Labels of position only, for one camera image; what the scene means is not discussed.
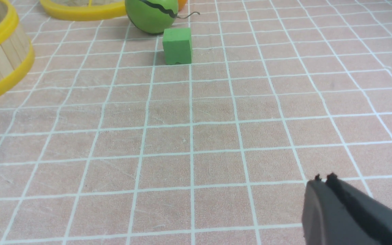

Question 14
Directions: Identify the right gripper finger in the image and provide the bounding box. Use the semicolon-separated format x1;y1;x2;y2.
301;173;392;245

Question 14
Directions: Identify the green foam cube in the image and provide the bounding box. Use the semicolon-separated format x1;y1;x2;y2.
162;28;193;65

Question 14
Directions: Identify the orange yellow toy pear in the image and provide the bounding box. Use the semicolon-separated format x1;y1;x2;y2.
177;0;188;11

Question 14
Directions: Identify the woven bamboo steamer lid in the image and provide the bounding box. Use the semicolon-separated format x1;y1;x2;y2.
39;0;127;21

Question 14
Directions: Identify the green toy watermelon ball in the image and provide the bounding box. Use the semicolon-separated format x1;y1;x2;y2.
125;0;200;35

